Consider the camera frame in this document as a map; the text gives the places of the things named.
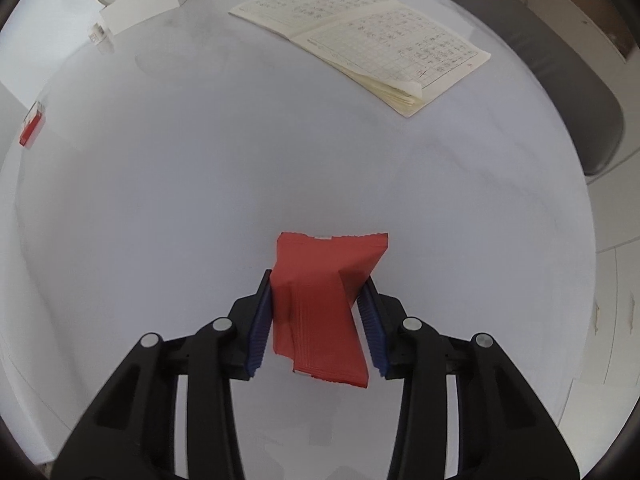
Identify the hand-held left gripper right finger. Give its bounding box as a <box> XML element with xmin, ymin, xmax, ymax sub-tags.
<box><xmin>356</xmin><ymin>277</ymin><xmax>584</xmax><ymax>480</ymax></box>

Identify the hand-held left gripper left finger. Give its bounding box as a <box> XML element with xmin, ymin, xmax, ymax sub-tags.
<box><xmin>50</xmin><ymin>269</ymin><xmax>274</xmax><ymax>480</ymax></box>

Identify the red packet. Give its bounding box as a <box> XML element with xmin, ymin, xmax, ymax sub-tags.
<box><xmin>270</xmin><ymin>231</ymin><xmax>390</xmax><ymax>389</ymax></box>

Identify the open notebook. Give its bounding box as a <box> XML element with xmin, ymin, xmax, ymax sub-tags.
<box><xmin>229</xmin><ymin>0</ymin><xmax>492</xmax><ymax>119</ymax></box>

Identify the red and white small box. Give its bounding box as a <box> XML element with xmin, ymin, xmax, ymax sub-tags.
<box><xmin>18</xmin><ymin>101</ymin><xmax>47</xmax><ymax>148</ymax></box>

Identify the grey chair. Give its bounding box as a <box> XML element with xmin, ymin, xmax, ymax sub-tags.
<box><xmin>436</xmin><ymin>0</ymin><xmax>626</xmax><ymax>177</ymax></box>

